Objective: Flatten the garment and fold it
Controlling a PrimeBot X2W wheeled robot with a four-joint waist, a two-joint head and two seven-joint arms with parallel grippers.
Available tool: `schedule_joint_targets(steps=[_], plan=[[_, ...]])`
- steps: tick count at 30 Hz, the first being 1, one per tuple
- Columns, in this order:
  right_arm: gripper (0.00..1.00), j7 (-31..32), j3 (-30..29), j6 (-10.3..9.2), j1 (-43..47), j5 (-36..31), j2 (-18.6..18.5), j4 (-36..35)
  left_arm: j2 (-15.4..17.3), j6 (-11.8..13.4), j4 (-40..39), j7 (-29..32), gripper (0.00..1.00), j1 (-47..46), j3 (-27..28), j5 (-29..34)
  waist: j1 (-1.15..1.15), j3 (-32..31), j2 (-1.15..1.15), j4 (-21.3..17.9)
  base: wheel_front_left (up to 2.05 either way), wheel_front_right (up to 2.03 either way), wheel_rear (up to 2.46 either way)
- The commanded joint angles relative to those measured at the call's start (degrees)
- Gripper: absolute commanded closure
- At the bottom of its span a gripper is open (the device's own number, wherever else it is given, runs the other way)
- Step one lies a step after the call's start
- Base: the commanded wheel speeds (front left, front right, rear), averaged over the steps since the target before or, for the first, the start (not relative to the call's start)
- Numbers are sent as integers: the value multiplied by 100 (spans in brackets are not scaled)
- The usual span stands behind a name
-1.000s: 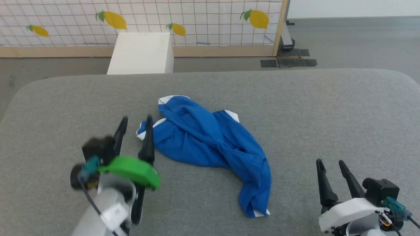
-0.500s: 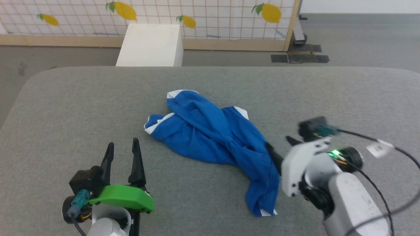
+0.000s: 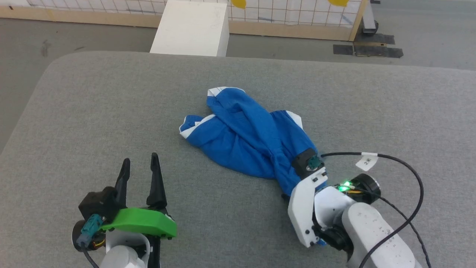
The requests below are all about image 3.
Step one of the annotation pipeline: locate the blue garment with white trim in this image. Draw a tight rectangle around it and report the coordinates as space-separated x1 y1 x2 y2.
179 87 328 197

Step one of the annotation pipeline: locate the white cable label tag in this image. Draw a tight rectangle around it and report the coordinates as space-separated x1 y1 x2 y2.
355 152 379 172

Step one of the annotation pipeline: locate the grey metal leg black foot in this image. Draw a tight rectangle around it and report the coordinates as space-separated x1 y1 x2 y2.
362 0 379 36

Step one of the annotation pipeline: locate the wooden frame grid fence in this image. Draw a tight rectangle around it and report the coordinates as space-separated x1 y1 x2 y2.
0 0 369 42

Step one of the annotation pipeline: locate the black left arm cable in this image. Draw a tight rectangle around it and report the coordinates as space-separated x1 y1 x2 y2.
82 246 100 268

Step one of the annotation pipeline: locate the white box cabinet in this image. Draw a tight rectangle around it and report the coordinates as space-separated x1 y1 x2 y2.
150 0 230 57

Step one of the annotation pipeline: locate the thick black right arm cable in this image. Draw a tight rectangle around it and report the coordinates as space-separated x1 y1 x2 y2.
321 151 425 268

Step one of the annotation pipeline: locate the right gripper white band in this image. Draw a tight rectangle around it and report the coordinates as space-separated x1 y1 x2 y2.
288 167 328 248

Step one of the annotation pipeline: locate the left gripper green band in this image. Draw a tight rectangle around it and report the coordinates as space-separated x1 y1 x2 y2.
101 153 177 248

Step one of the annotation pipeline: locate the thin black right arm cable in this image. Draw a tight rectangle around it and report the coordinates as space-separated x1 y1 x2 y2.
368 194 432 268

